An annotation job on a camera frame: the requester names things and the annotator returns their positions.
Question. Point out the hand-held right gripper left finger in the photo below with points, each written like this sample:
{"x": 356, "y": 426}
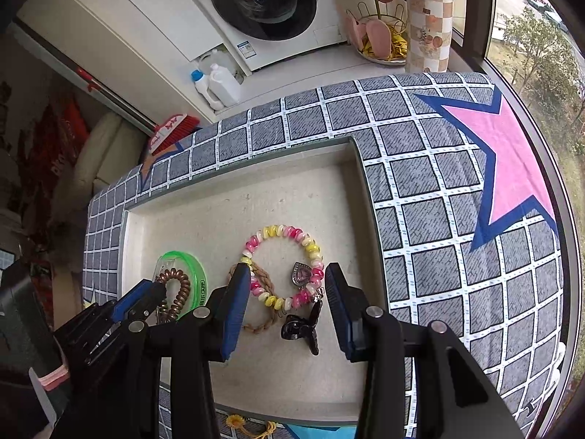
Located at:
{"x": 235, "y": 315}

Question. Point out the red broom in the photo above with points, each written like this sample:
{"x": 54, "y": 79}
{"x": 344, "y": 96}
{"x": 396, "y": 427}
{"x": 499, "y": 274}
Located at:
{"x": 173, "y": 130}

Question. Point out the shallow green-edged box tray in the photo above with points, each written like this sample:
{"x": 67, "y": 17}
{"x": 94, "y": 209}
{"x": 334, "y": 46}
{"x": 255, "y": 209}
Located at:
{"x": 219, "y": 215}

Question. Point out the white cabinet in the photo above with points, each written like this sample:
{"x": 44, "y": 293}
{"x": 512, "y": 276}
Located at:
{"x": 114, "y": 27}

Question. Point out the silver heart pendant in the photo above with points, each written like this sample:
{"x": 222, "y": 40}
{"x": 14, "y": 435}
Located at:
{"x": 301, "y": 275}

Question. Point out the pink slipper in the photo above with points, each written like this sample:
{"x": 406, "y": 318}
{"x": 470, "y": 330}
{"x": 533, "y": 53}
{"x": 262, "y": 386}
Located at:
{"x": 378, "y": 39}

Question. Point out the blue-capped detergent bottle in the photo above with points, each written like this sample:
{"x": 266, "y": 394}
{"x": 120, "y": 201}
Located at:
{"x": 203, "y": 89}

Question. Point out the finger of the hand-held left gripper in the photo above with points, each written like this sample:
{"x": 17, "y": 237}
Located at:
{"x": 135, "y": 297}

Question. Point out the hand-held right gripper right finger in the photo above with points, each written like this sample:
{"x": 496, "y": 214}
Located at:
{"x": 340, "y": 315}

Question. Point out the white detergent bottle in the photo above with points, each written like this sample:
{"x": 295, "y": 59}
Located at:
{"x": 224, "y": 84}

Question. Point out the green plastic bangle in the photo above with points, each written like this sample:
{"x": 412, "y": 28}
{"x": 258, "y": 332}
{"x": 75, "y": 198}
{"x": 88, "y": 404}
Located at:
{"x": 196, "y": 274}

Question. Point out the red blanket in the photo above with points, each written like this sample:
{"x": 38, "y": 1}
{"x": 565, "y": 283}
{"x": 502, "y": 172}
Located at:
{"x": 64, "y": 137}

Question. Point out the pink chequered pillar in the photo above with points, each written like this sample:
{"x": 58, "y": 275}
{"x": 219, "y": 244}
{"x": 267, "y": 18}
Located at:
{"x": 427, "y": 13}

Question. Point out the black hair clip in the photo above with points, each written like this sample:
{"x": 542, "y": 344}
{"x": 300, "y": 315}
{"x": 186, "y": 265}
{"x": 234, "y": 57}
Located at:
{"x": 297, "y": 327}

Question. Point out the white washing machine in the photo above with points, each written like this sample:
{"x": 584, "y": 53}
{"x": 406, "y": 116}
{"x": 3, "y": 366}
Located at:
{"x": 263, "y": 4}

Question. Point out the cream sofa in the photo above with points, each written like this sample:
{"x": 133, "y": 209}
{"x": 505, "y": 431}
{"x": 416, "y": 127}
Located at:
{"x": 105, "y": 160}

